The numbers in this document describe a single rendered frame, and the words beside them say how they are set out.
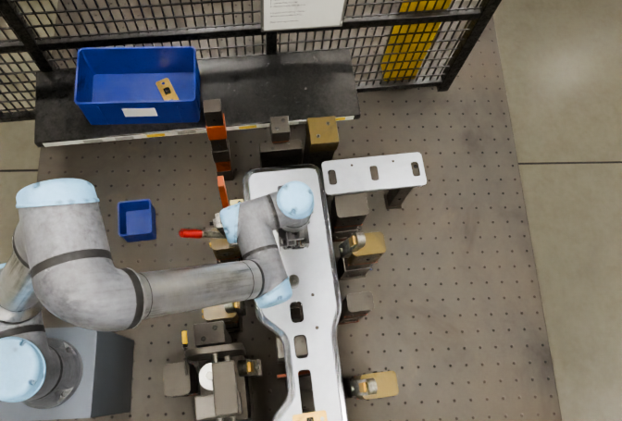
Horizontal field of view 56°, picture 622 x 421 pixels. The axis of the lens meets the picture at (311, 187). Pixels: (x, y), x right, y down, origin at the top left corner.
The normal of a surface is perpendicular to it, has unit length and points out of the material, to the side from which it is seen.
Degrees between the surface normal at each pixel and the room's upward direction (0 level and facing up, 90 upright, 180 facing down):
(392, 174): 0
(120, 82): 0
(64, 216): 20
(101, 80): 0
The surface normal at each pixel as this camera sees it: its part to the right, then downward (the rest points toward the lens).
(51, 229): 0.07, -0.32
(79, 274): 0.42, -0.21
